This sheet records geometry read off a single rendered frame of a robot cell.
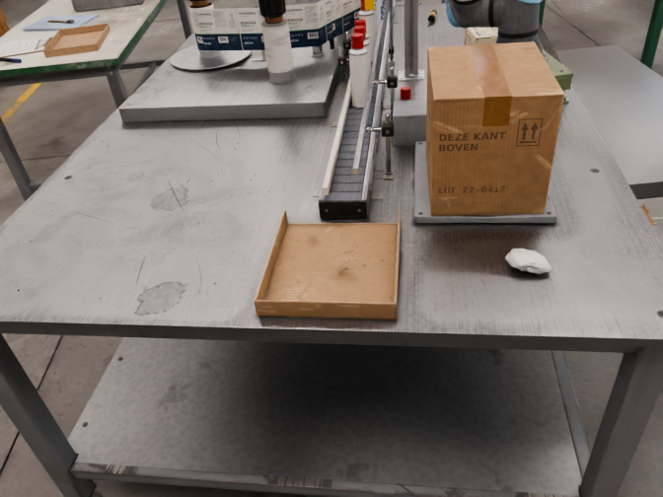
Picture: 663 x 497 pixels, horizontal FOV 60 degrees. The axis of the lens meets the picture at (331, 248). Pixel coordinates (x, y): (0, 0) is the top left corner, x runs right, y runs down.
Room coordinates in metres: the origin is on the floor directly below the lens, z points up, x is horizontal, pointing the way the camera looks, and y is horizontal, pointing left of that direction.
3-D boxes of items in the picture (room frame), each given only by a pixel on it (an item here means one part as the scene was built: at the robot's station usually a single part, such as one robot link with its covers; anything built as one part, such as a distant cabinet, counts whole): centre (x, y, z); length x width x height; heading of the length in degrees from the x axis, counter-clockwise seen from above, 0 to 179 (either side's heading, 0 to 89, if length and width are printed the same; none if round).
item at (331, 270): (0.91, 0.00, 0.85); 0.30 x 0.26 x 0.04; 169
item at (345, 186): (1.89, -0.19, 0.86); 1.65 x 0.08 x 0.04; 169
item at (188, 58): (2.17, 0.37, 0.89); 0.31 x 0.31 x 0.01
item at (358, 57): (1.58, -0.13, 0.98); 0.05 x 0.05 x 0.20
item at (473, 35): (2.07, -0.64, 0.87); 0.16 x 0.12 x 0.07; 179
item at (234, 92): (2.09, 0.23, 0.86); 0.80 x 0.67 x 0.05; 169
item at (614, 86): (1.54, -0.63, 0.81); 0.90 x 0.90 x 0.04; 89
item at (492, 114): (1.15, -0.37, 0.99); 0.30 x 0.24 x 0.27; 171
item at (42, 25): (3.24, 1.31, 0.81); 0.32 x 0.24 x 0.01; 75
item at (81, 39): (2.84, 1.09, 0.82); 0.34 x 0.24 x 0.03; 5
